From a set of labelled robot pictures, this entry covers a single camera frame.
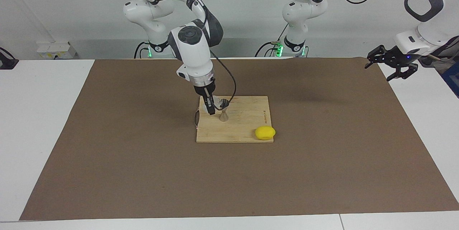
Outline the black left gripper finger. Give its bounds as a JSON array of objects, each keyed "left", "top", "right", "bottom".
[
  {"left": 387, "top": 63, "right": 418, "bottom": 81},
  {"left": 365, "top": 46, "right": 387, "bottom": 68}
]

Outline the clear glass cup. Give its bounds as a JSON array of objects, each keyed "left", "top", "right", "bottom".
[{"left": 202, "top": 95, "right": 222, "bottom": 113}]

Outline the black tripod stand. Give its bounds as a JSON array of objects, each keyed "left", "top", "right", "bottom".
[{"left": 419, "top": 52, "right": 459, "bottom": 68}]

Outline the wooden cutting board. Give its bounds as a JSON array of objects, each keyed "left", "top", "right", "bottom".
[{"left": 194, "top": 96, "right": 274, "bottom": 143}]

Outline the blue crate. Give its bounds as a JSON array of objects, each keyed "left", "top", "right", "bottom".
[{"left": 440, "top": 61, "right": 459, "bottom": 98}]

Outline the yellow lemon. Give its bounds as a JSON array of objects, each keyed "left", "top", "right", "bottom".
[{"left": 255, "top": 126, "right": 276, "bottom": 140}]

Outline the brown table mat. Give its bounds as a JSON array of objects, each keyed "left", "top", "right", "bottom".
[{"left": 20, "top": 58, "right": 459, "bottom": 220}]

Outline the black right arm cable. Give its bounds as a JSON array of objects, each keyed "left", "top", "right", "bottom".
[{"left": 114, "top": 0, "right": 237, "bottom": 105}]

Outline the black base cable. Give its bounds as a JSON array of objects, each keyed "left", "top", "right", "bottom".
[
  {"left": 134, "top": 41, "right": 150, "bottom": 59},
  {"left": 255, "top": 25, "right": 289, "bottom": 57}
]

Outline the white wall socket box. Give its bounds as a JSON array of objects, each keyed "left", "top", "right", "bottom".
[{"left": 37, "top": 42, "right": 76, "bottom": 59}]

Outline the black clamp mount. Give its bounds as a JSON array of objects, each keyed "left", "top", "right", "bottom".
[{"left": 0, "top": 47, "right": 19, "bottom": 70}]

